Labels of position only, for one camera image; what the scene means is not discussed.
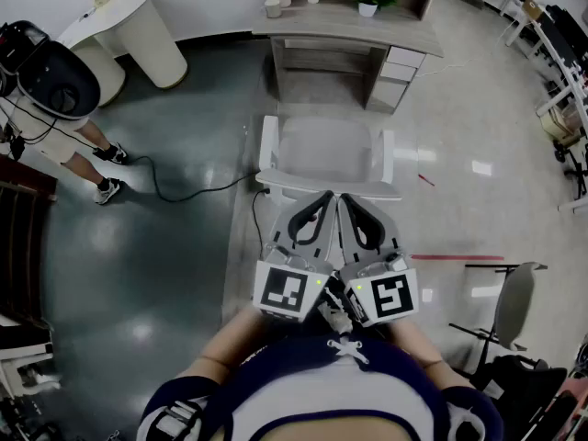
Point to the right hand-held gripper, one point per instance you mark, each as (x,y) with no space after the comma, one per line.
(390,297)

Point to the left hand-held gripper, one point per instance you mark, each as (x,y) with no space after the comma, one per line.
(280,292)

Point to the white and grey chair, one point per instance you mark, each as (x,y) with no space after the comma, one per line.
(321,150)

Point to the person's right forearm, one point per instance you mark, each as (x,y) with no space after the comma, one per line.
(418,347)

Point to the person's left forearm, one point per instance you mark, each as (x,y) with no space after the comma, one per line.
(229,342)

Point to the grey shell chair black legs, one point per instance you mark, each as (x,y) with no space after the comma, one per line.
(516,306)

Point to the black mesh office chair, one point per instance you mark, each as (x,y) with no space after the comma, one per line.
(523,393)

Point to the grey wooden desk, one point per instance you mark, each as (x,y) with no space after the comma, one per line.
(331,28)

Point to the red pen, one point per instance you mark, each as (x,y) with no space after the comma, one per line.
(426,180)

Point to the person's navy and white shirt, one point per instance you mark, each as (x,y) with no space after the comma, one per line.
(321,384)

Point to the beige storage box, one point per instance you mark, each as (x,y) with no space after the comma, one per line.
(558,122)

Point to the pale grey mug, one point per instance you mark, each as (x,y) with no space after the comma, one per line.
(273,8)

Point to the white curved table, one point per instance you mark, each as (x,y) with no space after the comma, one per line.
(138,30)

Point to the small cardboard box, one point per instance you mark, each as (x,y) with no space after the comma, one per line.
(532,9)

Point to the white framed furniture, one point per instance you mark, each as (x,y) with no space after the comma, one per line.
(23,352)

